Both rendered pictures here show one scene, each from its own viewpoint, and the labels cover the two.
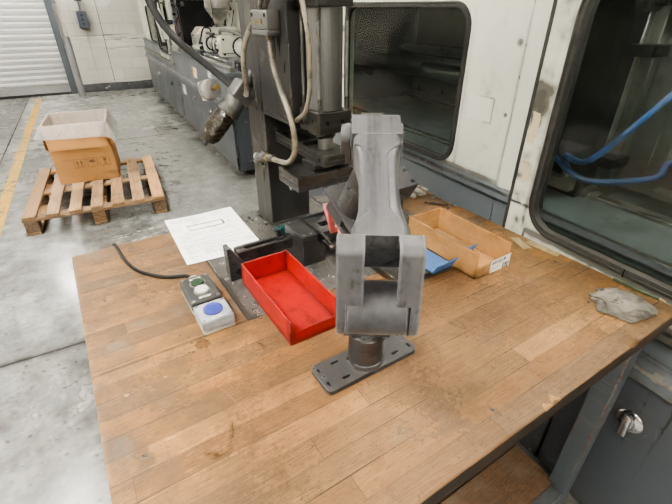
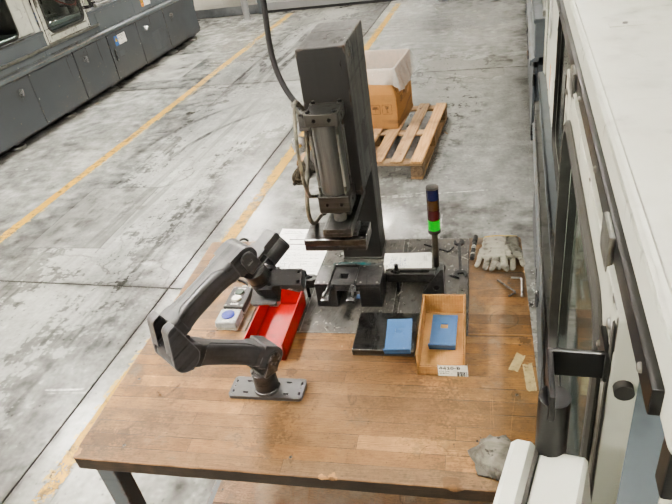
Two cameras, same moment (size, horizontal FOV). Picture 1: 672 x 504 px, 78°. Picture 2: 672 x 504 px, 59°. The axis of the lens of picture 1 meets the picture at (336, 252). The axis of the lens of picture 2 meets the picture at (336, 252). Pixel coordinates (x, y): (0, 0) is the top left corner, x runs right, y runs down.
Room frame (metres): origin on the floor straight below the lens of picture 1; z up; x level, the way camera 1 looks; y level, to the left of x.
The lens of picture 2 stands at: (-0.02, -1.07, 2.02)
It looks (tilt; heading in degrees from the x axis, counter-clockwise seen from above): 33 degrees down; 48
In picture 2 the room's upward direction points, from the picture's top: 9 degrees counter-clockwise
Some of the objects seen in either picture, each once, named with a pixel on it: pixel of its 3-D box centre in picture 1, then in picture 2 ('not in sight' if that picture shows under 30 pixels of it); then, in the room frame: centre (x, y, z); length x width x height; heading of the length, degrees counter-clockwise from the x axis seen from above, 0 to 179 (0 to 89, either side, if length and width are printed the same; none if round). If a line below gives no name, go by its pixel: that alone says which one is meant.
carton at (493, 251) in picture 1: (456, 241); (444, 333); (0.97, -0.33, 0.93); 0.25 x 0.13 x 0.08; 32
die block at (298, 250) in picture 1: (326, 236); (351, 286); (0.99, 0.03, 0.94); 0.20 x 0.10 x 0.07; 122
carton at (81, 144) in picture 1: (84, 144); (377, 88); (3.72, 2.28, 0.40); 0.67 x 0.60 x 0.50; 24
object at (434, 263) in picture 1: (425, 253); (398, 333); (0.90, -0.23, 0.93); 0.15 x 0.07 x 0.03; 35
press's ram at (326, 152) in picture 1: (305, 124); (338, 193); (1.04, 0.08, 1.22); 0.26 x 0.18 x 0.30; 32
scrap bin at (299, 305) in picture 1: (288, 292); (275, 322); (0.74, 0.11, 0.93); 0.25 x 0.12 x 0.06; 32
